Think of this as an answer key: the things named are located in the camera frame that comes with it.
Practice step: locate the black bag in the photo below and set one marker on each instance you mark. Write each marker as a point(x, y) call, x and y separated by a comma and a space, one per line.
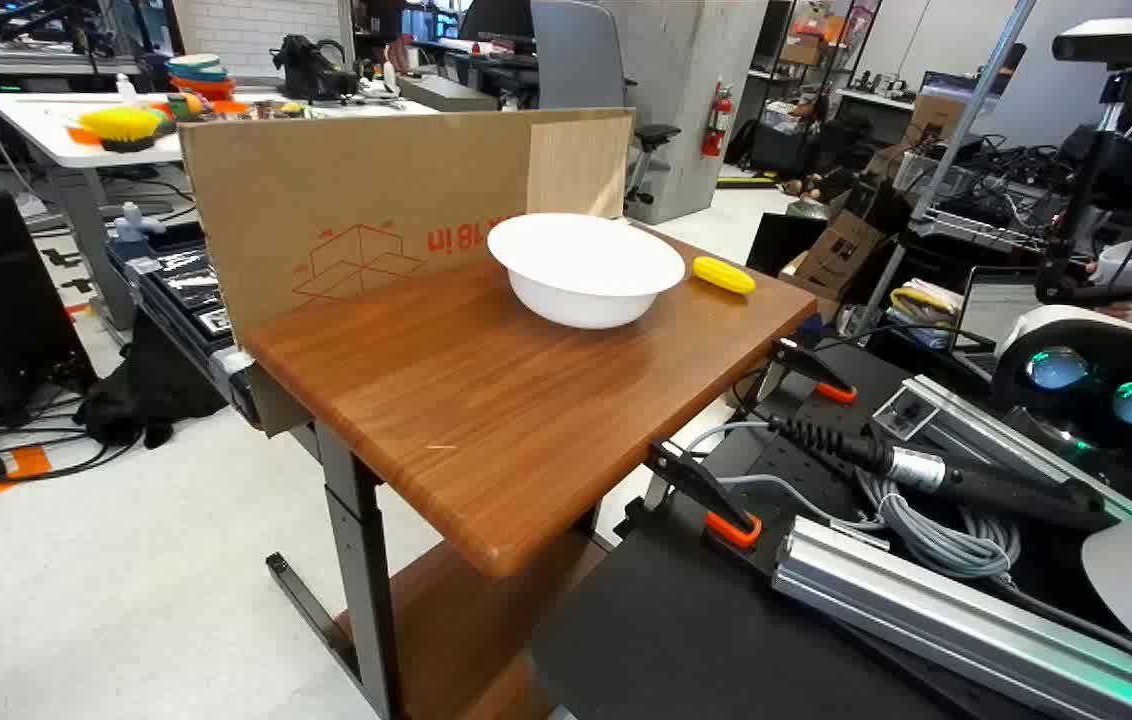
point(150, 386)

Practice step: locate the black clamp with orange tip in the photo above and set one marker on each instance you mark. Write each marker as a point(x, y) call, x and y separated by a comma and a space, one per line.
point(799, 362)
point(706, 485)

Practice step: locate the brown cardboard panel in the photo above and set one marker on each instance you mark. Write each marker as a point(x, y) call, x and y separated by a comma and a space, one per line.
point(327, 184)

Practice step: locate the red fire extinguisher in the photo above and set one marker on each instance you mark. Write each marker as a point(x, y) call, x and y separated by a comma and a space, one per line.
point(716, 125)

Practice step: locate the black equipment with labels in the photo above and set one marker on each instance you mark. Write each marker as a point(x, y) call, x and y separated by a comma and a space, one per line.
point(186, 286)

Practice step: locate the grey metal table leg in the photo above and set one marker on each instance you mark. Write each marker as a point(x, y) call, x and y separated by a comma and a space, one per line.
point(359, 560)

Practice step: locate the white work table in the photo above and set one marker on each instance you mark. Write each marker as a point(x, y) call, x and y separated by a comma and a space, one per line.
point(46, 125)

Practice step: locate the yellow corn plush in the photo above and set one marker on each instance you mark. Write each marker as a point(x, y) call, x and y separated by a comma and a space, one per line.
point(724, 278)

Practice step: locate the white VR headset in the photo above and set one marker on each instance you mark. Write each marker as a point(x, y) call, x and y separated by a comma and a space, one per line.
point(1099, 362)

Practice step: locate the yellow round toy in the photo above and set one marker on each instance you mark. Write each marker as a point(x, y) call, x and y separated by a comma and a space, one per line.
point(125, 125)

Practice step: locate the black device on table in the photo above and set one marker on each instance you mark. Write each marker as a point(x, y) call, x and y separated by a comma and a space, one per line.
point(308, 64)

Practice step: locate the white board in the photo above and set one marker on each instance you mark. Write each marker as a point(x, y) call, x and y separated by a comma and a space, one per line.
point(259, 24)

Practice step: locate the slanted metal pole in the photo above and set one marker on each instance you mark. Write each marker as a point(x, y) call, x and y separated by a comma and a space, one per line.
point(978, 95)

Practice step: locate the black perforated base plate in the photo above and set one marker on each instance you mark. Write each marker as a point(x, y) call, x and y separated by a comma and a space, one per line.
point(697, 641)

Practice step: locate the stack of coloured toys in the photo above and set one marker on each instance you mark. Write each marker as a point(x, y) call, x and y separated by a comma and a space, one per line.
point(203, 78)

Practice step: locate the aluminium profile rail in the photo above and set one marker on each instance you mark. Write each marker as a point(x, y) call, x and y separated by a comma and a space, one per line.
point(991, 442)
point(910, 600)

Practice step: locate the white plastic bowl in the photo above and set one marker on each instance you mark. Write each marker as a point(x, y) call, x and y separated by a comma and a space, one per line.
point(587, 286)

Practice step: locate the cardboard box with black print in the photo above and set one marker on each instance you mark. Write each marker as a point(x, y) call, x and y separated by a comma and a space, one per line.
point(836, 255)

